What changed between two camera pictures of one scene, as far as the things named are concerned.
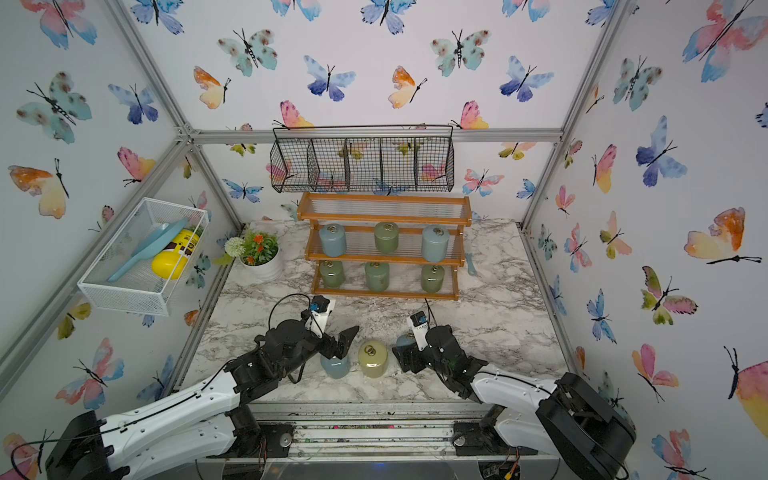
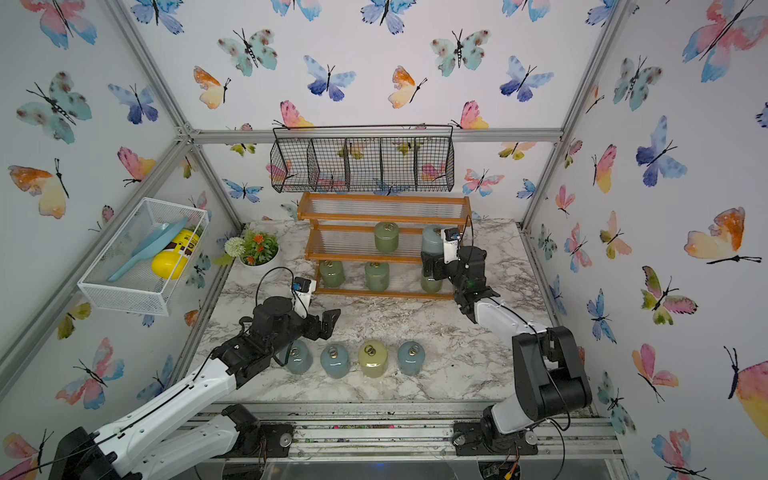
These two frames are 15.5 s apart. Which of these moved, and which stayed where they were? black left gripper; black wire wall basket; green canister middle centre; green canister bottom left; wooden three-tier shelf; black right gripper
Moved: black left gripper; black right gripper
Stayed: black wire wall basket; green canister middle centre; green canister bottom left; wooden three-tier shelf
